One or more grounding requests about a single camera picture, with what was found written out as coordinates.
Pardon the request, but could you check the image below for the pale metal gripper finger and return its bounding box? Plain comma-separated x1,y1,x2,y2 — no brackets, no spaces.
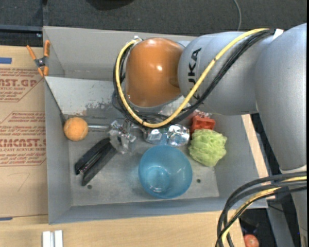
121,121,137,155
109,120,124,151

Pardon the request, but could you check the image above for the crumpled clear plastic packet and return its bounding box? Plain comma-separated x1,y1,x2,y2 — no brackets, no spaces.
144,124,191,147

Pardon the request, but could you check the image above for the black stapler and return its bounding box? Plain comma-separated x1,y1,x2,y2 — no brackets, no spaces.
74,137,117,187

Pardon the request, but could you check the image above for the orange ball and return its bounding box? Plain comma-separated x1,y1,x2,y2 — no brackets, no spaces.
63,116,89,142

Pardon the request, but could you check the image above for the red toy block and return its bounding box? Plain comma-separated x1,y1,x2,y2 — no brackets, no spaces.
191,114,216,135

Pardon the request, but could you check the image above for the blue plastic bowl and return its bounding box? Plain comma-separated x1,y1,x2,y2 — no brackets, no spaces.
138,145,193,200

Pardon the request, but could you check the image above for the grey metal bin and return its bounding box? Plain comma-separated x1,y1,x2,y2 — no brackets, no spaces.
42,26,270,225

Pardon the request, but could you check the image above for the green mesh sponge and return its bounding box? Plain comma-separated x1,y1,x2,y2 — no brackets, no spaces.
187,128,228,168

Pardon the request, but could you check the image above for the brown cardboard board, red print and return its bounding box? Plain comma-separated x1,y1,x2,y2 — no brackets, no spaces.
0,45,49,222

